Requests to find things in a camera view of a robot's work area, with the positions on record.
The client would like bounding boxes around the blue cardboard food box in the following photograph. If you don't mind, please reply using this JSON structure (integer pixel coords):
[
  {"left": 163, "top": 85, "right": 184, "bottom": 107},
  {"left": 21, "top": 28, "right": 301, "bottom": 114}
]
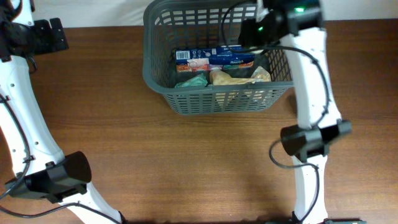
[{"left": 175, "top": 46, "right": 255, "bottom": 72}]

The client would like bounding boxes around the tan grain pouch bag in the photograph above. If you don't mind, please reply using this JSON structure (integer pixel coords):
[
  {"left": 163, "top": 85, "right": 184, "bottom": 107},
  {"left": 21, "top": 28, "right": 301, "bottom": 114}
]
[{"left": 208, "top": 65, "right": 272, "bottom": 106}]

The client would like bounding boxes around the teal wet wipes packet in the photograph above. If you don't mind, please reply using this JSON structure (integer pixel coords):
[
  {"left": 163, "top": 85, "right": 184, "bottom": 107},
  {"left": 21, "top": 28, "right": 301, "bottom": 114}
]
[{"left": 174, "top": 73, "right": 208, "bottom": 88}]

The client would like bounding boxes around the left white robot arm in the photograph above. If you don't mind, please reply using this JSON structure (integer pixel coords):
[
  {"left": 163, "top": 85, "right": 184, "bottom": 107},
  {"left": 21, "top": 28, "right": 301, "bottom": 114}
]
[{"left": 1, "top": 0, "right": 126, "bottom": 223}]

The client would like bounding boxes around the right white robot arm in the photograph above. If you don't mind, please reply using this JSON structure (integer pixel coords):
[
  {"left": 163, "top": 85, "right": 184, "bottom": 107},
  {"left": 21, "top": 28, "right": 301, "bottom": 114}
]
[{"left": 238, "top": 1, "right": 352, "bottom": 223}]

